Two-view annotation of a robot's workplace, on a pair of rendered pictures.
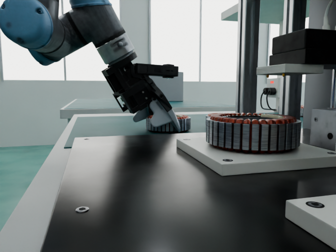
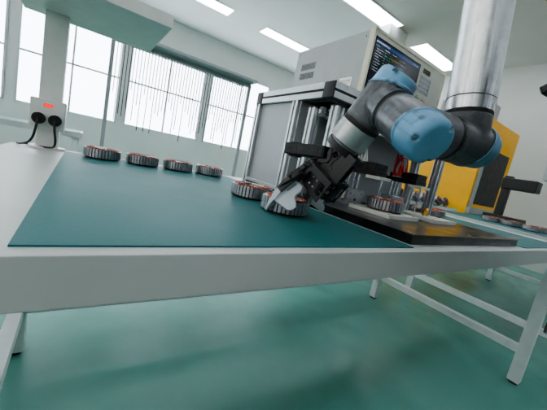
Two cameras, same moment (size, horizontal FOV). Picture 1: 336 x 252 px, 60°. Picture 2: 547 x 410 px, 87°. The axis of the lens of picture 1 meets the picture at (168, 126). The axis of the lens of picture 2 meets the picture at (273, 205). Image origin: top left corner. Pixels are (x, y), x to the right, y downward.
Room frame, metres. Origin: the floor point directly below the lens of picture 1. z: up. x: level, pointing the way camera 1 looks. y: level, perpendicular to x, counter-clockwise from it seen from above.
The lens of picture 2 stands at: (0.98, 0.62, 0.86)
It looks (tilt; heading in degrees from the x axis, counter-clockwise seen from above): 8 degrees down; 250
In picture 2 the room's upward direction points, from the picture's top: 12 degrees clockwise
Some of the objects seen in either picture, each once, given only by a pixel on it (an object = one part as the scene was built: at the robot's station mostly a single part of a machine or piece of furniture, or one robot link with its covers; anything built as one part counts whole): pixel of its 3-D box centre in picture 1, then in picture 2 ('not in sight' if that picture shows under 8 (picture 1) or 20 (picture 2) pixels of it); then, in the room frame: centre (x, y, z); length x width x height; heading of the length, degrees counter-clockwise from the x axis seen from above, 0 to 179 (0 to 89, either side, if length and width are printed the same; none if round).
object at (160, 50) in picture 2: not in sight; (180, 133); (0.98, -3.66, 0.97); 1.84 x 0.50 x 1.93; 15
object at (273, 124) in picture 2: not in sight; (269, 146); (0.66, -0.44, 0.91); 0.28 x 0.03 x 0.32; 105
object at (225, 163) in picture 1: (250, 150); (382, 211); (0.36, -0.10, 0.78); 0.15 x 0.15 x 0.01; 15
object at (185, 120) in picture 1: (168, 122); (285, 203); (0.73, 0.00, 0.77); 0.11 x 0.11 x 0.04
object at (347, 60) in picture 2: not in sight; (364, 89); (0.31, -0.45, 1.22); 0.44 x 0.39 x 0.20; 15
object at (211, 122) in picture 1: (251, 130); (385, 204); (0.36, -0.10, 0.80); 0.11 x 0.11 x 0.04
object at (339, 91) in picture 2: not in sight; (354, 119); (0.32, -0.44, 1.09); 0.68 x 0.44 x 0.05; 15
